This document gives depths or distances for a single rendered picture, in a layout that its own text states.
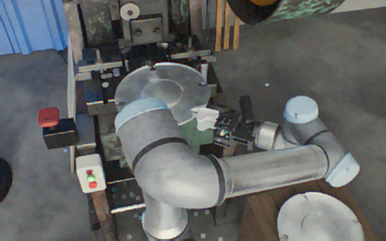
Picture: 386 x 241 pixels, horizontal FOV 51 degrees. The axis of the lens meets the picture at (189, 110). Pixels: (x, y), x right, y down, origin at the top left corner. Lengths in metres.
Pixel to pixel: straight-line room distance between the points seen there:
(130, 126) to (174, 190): 0.15
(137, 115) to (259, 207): 0.86
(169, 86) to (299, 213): 0.66
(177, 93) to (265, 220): 0.58
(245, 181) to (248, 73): 1.82
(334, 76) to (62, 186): 1.71
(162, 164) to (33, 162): 1.53
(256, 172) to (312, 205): 0.80
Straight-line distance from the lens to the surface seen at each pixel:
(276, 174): 0.81
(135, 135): 0.75
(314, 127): 0.96
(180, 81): 1.27
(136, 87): 1.27
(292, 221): 1.50
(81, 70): 1.44
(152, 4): 1.23
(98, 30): 1.57
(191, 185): 0.70
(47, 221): 1.97
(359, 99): 2.56
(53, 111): 1.29
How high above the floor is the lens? 1.65
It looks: 46 degrees down
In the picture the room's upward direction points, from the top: 1 degrees clockwise
